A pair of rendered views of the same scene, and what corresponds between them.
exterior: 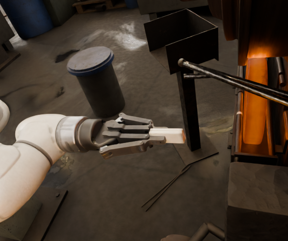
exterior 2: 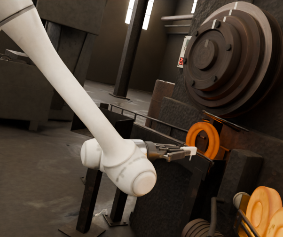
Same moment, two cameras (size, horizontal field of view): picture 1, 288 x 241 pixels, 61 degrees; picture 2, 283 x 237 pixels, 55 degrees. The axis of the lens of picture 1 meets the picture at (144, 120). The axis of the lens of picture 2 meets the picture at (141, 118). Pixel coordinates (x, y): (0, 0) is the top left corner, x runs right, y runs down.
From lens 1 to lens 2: 95 cm
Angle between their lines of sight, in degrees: 61
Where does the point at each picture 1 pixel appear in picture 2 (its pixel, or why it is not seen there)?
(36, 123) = not seen: hidden behind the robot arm
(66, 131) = (140, 145)
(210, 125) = not seen: hidden behind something
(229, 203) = (247, 155)
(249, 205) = (251, 155)
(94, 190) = not seen: outside the picture
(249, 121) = (215, 144)
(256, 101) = (216, 135)
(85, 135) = (153, 147)
